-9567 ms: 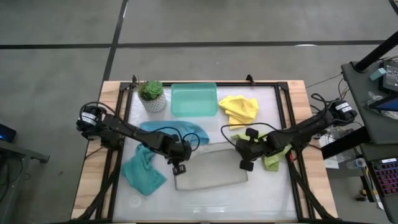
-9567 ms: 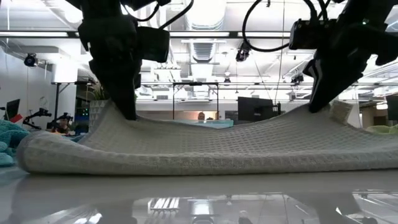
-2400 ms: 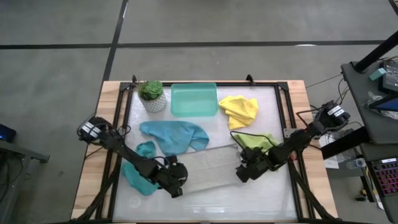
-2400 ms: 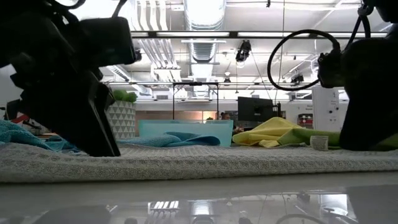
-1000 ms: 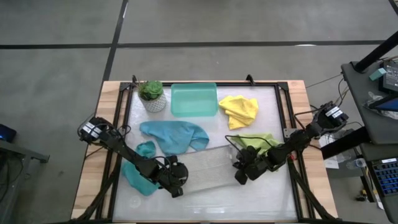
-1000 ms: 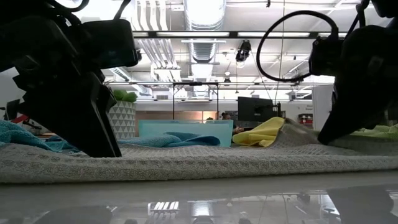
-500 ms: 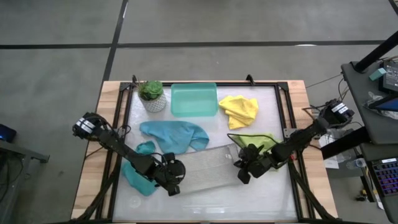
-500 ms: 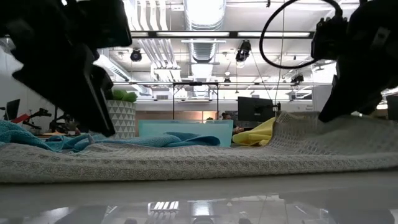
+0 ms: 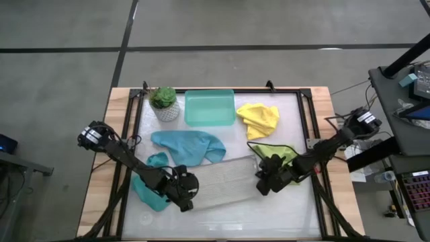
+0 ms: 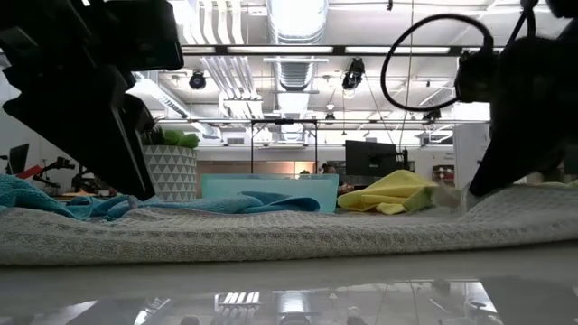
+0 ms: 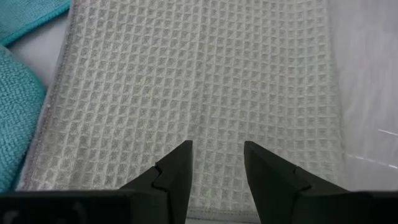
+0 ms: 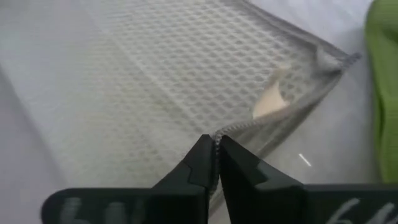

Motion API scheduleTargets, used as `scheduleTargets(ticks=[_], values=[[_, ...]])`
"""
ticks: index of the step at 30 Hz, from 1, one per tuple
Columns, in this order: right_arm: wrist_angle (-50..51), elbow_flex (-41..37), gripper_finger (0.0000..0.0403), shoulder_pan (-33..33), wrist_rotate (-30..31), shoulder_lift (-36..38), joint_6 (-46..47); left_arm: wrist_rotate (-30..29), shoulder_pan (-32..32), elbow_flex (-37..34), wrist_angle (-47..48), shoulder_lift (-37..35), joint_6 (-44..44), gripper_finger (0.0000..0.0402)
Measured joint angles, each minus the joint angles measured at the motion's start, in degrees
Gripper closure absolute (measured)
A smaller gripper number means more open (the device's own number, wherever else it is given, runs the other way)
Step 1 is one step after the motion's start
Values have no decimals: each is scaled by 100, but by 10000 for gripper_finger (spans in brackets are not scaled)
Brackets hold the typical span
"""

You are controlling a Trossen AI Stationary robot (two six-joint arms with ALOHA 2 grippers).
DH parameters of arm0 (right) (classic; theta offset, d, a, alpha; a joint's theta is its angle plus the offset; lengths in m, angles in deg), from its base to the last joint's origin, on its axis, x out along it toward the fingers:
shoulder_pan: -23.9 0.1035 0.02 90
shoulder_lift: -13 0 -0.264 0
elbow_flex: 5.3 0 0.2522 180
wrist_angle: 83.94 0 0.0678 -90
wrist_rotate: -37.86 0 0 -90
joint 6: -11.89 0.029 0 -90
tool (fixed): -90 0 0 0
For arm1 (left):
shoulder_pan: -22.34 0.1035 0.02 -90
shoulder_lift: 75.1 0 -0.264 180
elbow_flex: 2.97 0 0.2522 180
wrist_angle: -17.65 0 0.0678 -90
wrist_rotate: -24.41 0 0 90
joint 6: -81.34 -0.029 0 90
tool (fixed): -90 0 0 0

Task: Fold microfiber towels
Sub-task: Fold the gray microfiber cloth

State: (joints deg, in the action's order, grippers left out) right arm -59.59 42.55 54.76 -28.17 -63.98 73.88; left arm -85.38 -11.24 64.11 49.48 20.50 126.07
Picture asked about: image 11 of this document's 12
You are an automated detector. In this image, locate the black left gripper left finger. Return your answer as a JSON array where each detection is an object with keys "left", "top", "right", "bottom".
[{"left": 119, "top": 139, "right": 193, "bottom": 224}]

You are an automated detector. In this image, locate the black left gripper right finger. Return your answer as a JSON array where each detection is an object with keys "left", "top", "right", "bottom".
[{"left": 244, "top": 141, "right": 349, "bottom": 224}]

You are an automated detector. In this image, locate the grey waffle-weave towel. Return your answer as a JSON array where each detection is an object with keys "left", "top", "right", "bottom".
[{"left": 15, "top": 0, "right": 346, "bottom": 223}]

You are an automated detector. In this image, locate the light blue microfiber towel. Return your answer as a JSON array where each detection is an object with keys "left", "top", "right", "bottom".
[{"left": 0, "top": 0, "right": 72, "bottom": 194}]

